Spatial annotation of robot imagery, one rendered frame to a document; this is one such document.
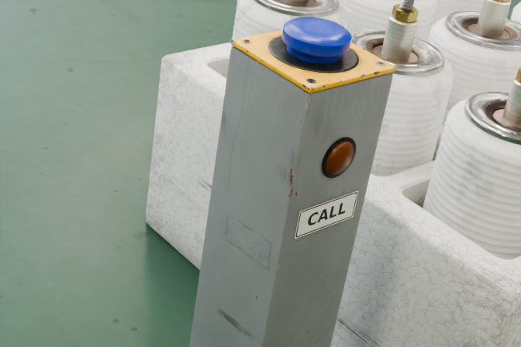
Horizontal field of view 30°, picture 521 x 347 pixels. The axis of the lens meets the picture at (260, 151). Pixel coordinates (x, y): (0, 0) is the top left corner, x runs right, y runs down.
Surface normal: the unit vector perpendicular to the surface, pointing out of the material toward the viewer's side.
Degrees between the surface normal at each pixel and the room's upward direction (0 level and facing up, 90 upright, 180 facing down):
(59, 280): 0
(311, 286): 90
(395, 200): 0
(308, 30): 0
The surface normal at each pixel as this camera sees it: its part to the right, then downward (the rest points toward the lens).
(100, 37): 0.15, -0.86
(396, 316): -0.76, 0.22
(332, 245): 0.64, 0.46
